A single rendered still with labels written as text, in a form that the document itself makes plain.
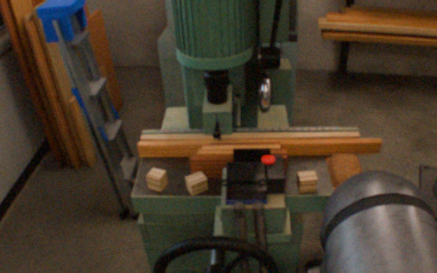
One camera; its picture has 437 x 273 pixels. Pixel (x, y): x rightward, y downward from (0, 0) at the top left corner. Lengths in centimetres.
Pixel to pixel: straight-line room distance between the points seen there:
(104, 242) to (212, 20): 154
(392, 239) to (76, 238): 199
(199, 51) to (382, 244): 62
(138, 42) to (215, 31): 280
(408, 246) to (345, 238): 6
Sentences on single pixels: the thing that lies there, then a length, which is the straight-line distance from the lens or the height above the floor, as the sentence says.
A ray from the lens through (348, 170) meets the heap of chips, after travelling 103.
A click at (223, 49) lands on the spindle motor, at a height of 125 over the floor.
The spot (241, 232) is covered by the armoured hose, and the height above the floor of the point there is 90.
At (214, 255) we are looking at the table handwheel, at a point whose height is 83.
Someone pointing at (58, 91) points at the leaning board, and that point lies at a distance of 239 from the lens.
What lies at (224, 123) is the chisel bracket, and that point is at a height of 104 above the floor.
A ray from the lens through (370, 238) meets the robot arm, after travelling 36.
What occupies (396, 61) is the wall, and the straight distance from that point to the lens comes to 363.
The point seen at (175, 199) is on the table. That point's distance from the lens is 101.
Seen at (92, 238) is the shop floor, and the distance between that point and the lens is 220.
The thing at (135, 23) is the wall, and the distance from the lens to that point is 356.
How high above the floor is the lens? 160
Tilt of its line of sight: 36 degrees down
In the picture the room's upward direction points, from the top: 3 degrees counter-clockwise
